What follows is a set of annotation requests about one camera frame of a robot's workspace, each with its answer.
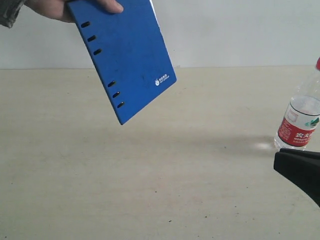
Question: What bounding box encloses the clear water bottle red label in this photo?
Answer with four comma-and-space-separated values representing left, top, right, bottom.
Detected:
274, 60, 320, 150

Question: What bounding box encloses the person's open hand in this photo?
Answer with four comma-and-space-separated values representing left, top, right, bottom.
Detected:
23, 0, 124, 24

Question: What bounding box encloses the blue ring binder notebook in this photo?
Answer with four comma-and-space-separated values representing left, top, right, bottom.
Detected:
67, 0, 177, 124

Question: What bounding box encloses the grey sleeved forearm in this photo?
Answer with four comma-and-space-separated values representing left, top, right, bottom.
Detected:
0, 0, 27, 29

